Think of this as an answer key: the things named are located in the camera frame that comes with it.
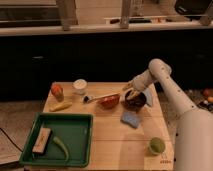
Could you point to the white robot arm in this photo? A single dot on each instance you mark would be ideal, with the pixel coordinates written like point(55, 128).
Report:
point(194, 133)

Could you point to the blue sponge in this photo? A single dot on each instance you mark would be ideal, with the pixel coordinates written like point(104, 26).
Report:
point(131, 119)

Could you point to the green cup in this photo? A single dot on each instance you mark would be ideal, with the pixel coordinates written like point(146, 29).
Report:
point(156, 146)

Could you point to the wooden block eraser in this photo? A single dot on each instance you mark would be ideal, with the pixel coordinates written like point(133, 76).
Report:
point(41, 140)

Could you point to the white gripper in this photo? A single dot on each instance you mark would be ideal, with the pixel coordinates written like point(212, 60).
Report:
point(135, 86)

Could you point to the red bowl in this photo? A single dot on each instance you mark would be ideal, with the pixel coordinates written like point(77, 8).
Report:
point(109, 102)

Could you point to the white small cup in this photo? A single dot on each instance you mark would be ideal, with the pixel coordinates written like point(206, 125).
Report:
point(80, 86)

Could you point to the green plastic tray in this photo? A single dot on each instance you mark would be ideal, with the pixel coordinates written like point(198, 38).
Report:
point(68, 144)

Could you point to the dark brown bowl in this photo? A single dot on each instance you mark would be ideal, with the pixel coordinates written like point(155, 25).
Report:
point(136, 103)

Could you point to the white handled dish brush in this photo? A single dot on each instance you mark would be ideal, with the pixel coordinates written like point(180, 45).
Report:
point(88, 99)

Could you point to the green chili pepper toy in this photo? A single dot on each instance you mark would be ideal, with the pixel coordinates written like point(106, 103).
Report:
point(62, 146)

